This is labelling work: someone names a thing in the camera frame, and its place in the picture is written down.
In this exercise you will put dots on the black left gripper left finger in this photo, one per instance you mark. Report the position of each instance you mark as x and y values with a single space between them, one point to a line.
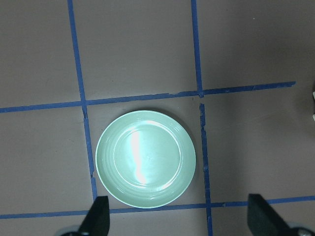
95 223

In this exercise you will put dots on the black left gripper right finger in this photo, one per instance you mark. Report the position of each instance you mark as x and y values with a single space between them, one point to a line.
263 220

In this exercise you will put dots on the blue tape line lower horizontal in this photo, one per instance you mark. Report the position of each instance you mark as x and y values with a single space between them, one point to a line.
163 208

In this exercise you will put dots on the blue tape line horizontal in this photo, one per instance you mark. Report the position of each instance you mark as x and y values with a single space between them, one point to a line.
147 97
163 208

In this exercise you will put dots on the light green round plate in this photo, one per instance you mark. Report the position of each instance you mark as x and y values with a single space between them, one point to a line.
145 159

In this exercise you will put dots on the blue tape line upper horizontal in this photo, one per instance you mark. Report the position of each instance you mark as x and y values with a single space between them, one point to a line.
147 97

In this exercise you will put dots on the blue tape line right vertical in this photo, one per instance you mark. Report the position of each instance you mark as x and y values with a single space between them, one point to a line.
202 116

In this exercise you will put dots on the blue tape line vertical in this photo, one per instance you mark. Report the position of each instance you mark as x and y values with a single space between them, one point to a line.
202 116
83 101

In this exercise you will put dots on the blue tape line left vertical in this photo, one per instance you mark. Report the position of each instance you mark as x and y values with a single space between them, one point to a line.
83 101

